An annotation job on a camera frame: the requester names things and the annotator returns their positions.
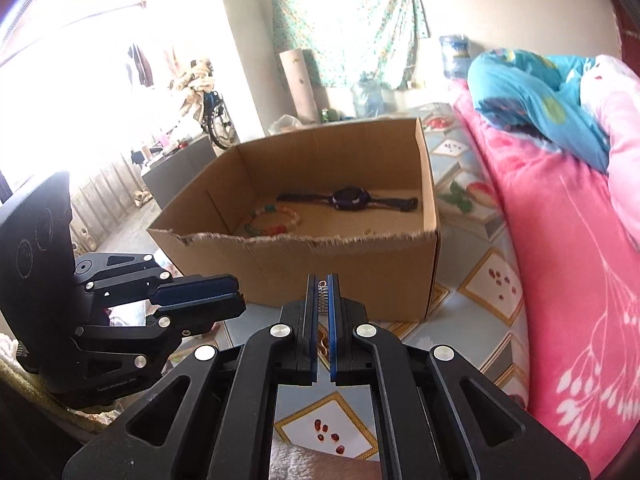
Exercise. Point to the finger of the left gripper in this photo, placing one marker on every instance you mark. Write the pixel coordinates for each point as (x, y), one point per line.
(196, 317)
(195, 288)

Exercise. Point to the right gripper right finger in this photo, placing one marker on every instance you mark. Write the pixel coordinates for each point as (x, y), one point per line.
(436, 415)

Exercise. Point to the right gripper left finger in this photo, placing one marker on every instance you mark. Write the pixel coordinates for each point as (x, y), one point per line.
(212, 416)

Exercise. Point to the pink strap smartwatch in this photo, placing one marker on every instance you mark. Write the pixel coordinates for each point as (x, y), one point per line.
(352, 199)

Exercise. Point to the small silver hair clip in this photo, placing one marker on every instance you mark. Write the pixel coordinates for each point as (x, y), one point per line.
(323, 297)

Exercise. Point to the white fluffy towel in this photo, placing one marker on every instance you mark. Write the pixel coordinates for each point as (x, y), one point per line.
(289, 461)

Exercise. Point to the metal balcony railing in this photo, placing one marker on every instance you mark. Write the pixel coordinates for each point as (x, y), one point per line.
(102, 198)

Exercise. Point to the dark grey cabinet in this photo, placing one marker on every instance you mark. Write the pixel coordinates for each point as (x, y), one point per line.
(166, 178)

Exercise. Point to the fruit pattern tablecloth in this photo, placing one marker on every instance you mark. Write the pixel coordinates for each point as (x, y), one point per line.
(477, 305)

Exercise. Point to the bicycle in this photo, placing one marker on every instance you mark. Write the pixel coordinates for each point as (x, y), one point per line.
(216, 121)

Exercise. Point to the brown cardboard box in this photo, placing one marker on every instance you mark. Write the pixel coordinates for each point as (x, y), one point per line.
(228, 219)

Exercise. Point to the white plastic bag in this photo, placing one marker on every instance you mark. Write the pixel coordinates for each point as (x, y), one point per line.
(286, 123)

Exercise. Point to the pink floral blanket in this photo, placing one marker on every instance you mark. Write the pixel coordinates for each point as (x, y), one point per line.
(575, 233)

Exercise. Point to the cardboard tube roll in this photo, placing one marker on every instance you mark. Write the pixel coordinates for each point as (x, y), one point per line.
(296, 74)

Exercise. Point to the green floral curtain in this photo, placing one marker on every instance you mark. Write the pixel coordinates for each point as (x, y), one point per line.
(343, 40)

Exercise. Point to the blue patterned quilt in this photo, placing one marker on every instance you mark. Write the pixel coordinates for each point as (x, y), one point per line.
(514, 89)

